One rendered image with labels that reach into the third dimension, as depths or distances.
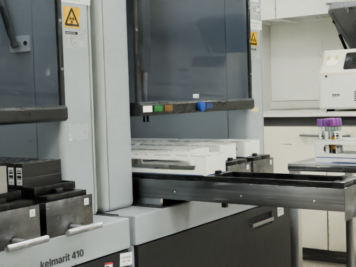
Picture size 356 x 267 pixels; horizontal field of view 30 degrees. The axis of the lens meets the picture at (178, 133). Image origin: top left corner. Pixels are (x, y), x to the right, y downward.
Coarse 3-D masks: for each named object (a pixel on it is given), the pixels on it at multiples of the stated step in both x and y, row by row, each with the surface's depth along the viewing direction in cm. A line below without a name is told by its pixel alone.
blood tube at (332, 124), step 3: (330, 120) 176; (333, 120) 175; (330, 123) 176; (333, 123) 175; (330, 126) 176; (333, 126) 176; (333, 129) 176; (333, 132) 176; (333, 135) 176; (333, 138) 176; (333, 147) 176; (336, 147) 176; (333, 150) 176; (336, 150) 176; (333, 153) 176; (336, 153) 176
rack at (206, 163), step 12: (132, 156) 171; (144, 156) 169; (156, 156) 167; (168, 156) 165; (180, 156) 163; (192, 156) 161; (204, 156) 159; (216, 156) 163; (132, 168) 171; (144, 168) 169; (156, 168) 172; (168, 168) 177; (180, 168) 175; (192, 168) 173; (204, 168) 159; (216, 168) 163
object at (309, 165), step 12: (288, 168) 179; (300, 168) 177; (312, 168) 175; (324, 168) 173; (336, 168) 171; (348, 168) 169; (300, 216) 179; (300, 228) 179; (348, 228) 214; (300, 240) 180; (348, 240) 214; (300, 252) 180; (348, 252) 215; (300, 264) 180; (348, 264) 215
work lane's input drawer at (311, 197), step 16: (144, 176) 168; (160, 176) 166; (176, 176) 163; (192, 176) 160; (208, 176) 158; (224, 176) 163; (240, 176) 165; (256, 176) 162; (272, 176) 160; (288, 176) 158; (304, 176) 155; (320, 176) 153; (336, 176) 151; (352, 176) 148; (144, 192) 167; (160, 192) 165; (176, 192) 162; (192, 192) 159; (208, 192) 157; (224, 192) 154; (240, 192) 152; (256, 192) 149; (272, 192) 147; (288, 192) 145; (304, 192) 143; (320, 192) 141; (336, 192) 139; (352, 192) 141; (304, 208) 143; (320, 208) 141; (336, 208) 139; (352, 208) 141
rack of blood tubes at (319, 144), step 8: (320, 144) 178; (328, 144) 176; (336, 144) 175; (344, 144) 173; (352, 144) 172; (320, 152) 178; (344, 152) 179; (352, 152) 178; (320, 160) 178; (328, 160) 176; (336, 160) 175; (344, 160) 174; (352, 160) 172
